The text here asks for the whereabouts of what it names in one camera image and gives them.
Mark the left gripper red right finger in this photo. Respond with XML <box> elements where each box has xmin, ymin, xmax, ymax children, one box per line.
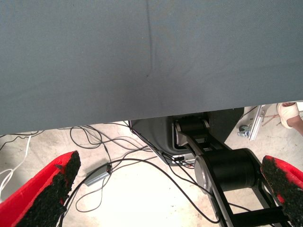
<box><xmin>260</xmin><ymin>155</ymin><xmax>303</xmax><ymax>227</ymax></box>

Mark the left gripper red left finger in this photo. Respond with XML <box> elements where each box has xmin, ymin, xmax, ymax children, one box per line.
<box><xmin>0</xmin><ymin>150</ymin><xmax>81</xmax><ymax>227</ymax></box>

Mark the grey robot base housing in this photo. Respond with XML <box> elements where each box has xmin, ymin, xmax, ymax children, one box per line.
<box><xmin>129</xmin><ymin>107</ymin><xmax>245</xmax><ymax>167</ymax></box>

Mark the aluminium profile bar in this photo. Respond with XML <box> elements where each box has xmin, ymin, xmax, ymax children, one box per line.
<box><xmin>247</xmin><ymin>105</ymin><xmax>268</xmax><ymax>141</ymax></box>

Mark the caster wheel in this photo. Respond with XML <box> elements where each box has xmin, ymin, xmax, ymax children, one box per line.
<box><xmin>238</xmin><ymin>124</ymin><xmax>252</xmax><ymax>138</ymax></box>

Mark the grey adapter box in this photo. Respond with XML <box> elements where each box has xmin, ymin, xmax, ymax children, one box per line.
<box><xmin>84</xmin><ymin>163</ymin><xmax>112</xmax><ymax>186</ymax></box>

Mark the foot in white sandal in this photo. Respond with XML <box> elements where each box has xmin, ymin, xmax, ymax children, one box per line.
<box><xmin>276</xmin><ymin>101</ymin><xmax>303</xmax><ymax>130</ymax></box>

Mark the dark grey table cloth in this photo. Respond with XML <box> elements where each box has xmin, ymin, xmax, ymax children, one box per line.
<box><xmin>0</xmin><ymin>0</ymin><xmax>303</xmax><ymax>136</ymax></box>

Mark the white floor cable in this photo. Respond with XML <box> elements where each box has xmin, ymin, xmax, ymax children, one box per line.
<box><xmin>0</xmin><ymin>134</ymin><xmax>33</xmax><ymax>204</ymax></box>

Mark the black jointed frame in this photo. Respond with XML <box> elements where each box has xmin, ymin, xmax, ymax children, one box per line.
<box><xmin>175</xmin><ymin>117</ymin><xmax>294</xmax><ymax>227</ymax></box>

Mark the looped black floor cable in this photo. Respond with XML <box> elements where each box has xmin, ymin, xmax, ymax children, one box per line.
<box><xmin>75</xmin><ymin>177</ymin><xmax>105</xmax><ymax>212</ymax></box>

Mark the tangled black floor cable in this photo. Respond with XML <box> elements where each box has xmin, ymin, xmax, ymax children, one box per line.
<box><xmin>70</xmin><ymin>124</ymin><xmax>164</xmax><ymax>157</ymax></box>

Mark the long black floor cable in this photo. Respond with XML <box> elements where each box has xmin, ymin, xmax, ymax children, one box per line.
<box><xmin>59</xmin><ymin>157</ymin><xmax>221</xmax><ymax>227</ymax></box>

